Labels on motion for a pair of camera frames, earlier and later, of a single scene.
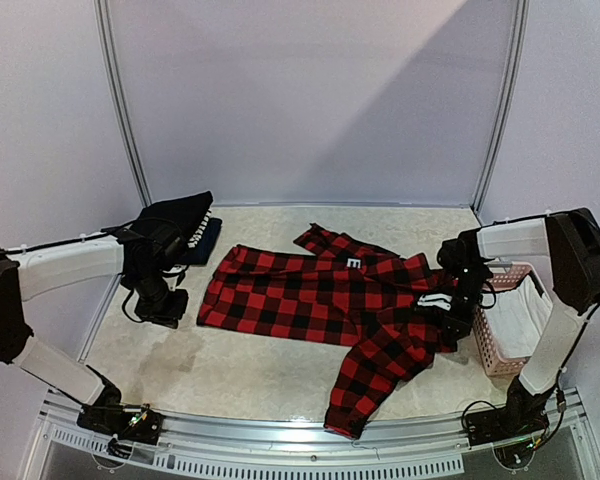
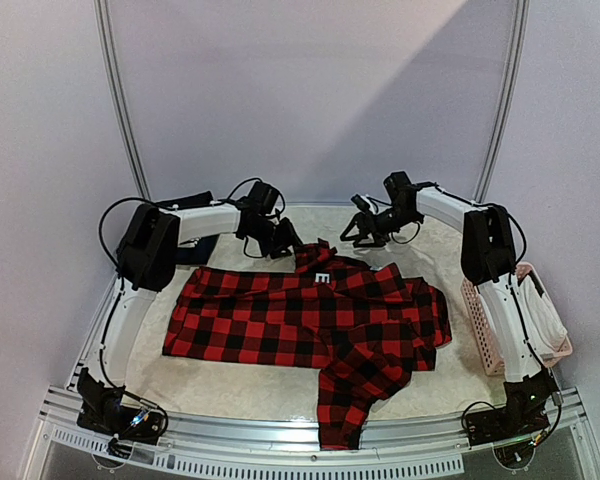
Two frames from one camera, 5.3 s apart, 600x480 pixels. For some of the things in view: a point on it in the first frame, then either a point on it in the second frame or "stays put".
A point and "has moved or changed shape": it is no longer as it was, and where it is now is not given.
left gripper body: (157, 305) to (281, 240)
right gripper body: (457, 326) to (368, 225)
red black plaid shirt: (335, 292) has moved or changed shape
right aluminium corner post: (515, 67) stays put
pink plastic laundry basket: (495, 275) stays put
